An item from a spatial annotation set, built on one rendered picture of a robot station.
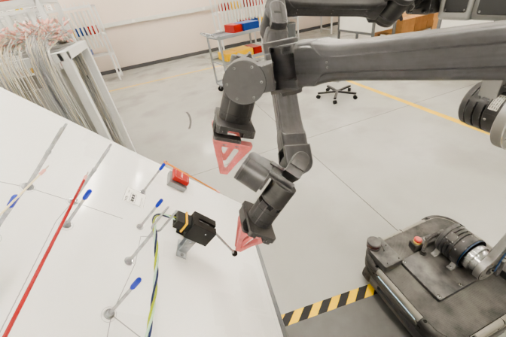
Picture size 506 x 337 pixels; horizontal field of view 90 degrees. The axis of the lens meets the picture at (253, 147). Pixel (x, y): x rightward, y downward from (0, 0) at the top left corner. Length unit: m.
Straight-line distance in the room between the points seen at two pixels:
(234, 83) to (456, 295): 1.46
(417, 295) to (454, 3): 1.20
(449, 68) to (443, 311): 1.33
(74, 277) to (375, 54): 0.51
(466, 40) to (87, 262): 0.57
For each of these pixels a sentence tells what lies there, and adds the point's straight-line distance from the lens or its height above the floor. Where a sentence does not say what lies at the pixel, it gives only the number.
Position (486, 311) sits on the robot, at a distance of 1.63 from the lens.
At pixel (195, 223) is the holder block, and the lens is 0.55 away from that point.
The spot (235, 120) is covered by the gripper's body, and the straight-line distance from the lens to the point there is 0.43.
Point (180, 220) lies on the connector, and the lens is 0.55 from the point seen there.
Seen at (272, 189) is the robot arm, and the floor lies 1.18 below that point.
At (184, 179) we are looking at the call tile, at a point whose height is 1.10.
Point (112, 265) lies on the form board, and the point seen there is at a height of 1.17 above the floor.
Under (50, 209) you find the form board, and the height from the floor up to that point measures 1.26.
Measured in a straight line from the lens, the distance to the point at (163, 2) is 8.54.
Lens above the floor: 1.53
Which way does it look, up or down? 32 degrees down
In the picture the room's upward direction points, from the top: 9 degrees counter-clockwise
